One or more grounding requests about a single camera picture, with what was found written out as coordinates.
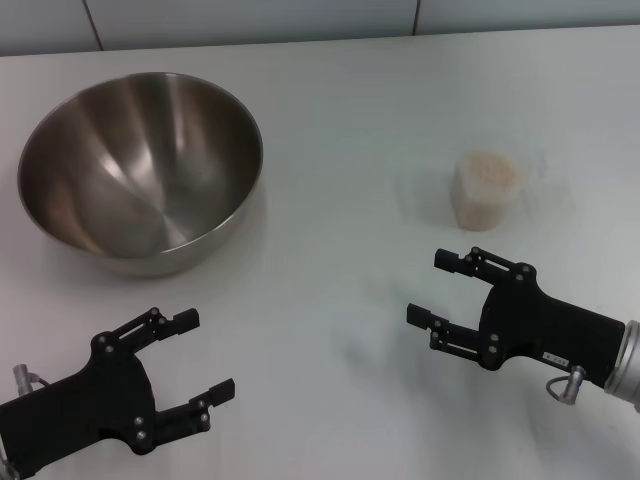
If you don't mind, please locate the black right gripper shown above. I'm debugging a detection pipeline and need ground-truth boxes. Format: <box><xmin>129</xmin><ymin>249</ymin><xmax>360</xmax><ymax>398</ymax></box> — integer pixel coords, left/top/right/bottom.
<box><xmin>406</xmin><ymin>246</ymin><xmax>626</xmax><ymax>389</ymax></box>

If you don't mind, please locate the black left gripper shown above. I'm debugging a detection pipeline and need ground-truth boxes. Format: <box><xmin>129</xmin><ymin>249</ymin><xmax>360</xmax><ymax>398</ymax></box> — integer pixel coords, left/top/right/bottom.
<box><xmin>0</xmin><ymin>307</ymin><xmax>236</xmax><ymax>476</ymax></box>

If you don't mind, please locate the clear plastic measuring cup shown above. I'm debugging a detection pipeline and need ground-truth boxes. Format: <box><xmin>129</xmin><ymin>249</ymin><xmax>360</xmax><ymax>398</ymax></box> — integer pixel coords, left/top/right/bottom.
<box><xmin>448</xmin><ymin>147</ymin><xmax>549</xmax><ymax>233</ymax></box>

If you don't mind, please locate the white rice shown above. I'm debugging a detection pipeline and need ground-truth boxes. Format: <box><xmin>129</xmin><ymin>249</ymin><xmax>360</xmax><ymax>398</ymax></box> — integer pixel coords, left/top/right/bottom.
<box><xmin>451</xmin><ymin>149</ymin><xmax>526</xmax><ymax>232</ymax></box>

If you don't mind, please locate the stainless steel mixing bowl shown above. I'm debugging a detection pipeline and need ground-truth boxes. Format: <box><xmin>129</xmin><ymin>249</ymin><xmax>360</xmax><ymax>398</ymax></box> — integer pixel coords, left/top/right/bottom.
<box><xmin>17</xmin><ymin>71</ymin><xmax>265</xmax><ymax>279</ymax></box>

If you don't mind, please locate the right wrist connector cable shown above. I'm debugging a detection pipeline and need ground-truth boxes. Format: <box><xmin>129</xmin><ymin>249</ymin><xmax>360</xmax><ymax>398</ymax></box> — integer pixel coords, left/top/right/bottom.
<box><xmin>545</xmin><ymin>365</ymin><xmax>587</xmax><ymax>406</ymax></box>

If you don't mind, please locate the wrist connector cable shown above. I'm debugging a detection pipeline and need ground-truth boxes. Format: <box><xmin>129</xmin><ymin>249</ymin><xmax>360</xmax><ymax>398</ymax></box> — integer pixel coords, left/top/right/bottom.
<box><xmin>12</xmin><ymin>363</ymin><xmax>51</xmax><ymax>397</ymax></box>
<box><xmin>545</xmin><ymin>365</ymin><xmax>587</xmax><ymax>406</ymax></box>

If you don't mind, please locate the left wrist connector cable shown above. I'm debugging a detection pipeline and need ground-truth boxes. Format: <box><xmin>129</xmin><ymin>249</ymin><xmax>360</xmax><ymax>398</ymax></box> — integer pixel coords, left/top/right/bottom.
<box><xmin>12</xmin><ymin>363</ymin><xmax>51</xmax><ymax>397</ymax></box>

